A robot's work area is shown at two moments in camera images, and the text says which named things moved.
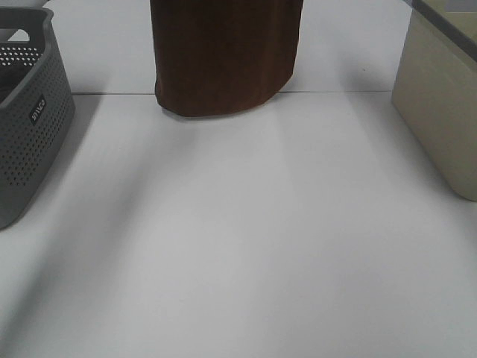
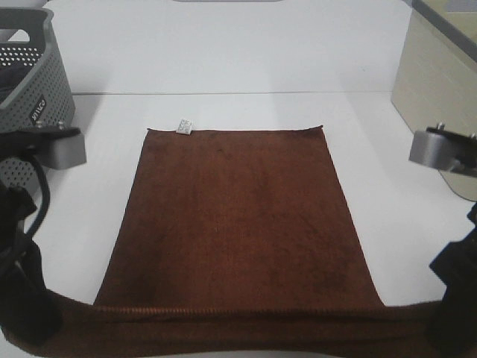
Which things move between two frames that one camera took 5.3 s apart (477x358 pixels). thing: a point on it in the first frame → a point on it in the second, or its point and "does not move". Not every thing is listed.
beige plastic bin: x=434 y=89 does not move
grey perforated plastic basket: x=37 y=107 does not move
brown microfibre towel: x=215 y=57 → x=236 y=243
